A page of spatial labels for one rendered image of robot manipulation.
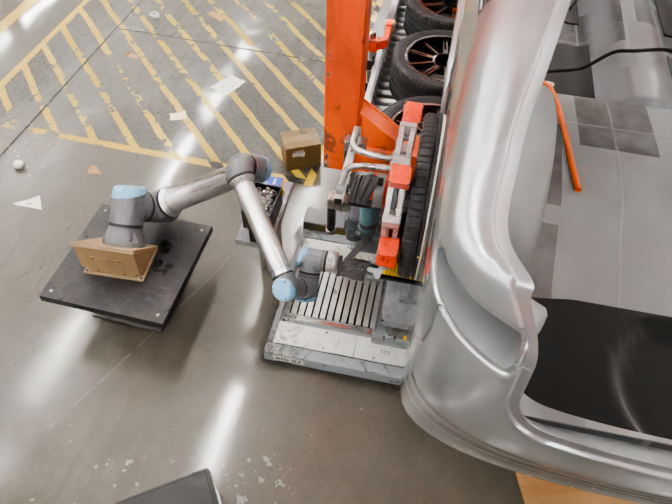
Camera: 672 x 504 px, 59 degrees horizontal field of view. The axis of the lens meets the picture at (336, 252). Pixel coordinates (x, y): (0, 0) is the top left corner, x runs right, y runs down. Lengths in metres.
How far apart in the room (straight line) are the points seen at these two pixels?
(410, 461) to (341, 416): 0.36
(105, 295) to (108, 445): 0.65
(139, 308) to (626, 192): 2.05
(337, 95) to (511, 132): 1.41
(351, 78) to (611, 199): 1.15
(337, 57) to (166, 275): 1.25
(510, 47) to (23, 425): 2.48
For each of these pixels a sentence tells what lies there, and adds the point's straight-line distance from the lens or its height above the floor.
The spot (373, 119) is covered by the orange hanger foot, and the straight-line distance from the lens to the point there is 2.83.
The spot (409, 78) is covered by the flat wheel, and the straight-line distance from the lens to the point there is 3.69.
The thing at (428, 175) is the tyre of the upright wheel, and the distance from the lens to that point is 2.11.
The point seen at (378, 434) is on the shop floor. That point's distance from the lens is 2.77.
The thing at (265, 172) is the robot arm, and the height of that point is 0.77.
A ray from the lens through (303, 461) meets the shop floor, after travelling 2.71.
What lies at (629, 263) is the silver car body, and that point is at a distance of 2.31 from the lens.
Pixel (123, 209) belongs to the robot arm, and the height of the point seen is 0.58.
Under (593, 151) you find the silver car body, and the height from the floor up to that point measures 1.05.
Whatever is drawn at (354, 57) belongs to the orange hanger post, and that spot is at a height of 1.16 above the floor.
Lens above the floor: 2.55
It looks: 51 degrees down
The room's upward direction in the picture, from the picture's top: 3 degrees clockwise
